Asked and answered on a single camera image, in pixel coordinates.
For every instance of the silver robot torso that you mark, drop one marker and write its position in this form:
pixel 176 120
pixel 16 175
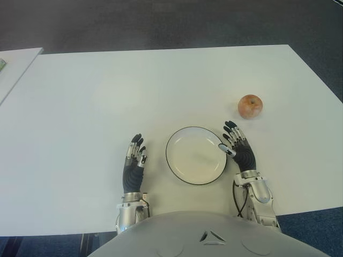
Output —
pixel 203 238

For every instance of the white plate with black rim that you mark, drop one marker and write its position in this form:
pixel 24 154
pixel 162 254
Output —
pixel 197 158

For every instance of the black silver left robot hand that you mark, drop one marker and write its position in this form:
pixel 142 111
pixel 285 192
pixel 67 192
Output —
pixel 132 176

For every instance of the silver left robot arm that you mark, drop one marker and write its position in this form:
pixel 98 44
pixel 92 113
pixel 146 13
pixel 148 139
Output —
pixel 127 214

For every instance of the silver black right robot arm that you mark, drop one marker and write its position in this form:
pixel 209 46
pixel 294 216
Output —
pixel 261 192

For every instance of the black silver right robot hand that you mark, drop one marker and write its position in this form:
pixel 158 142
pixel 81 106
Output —
pixel 245 156

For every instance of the red yellow apple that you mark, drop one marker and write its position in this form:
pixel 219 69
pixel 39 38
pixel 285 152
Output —
pixel 250 107

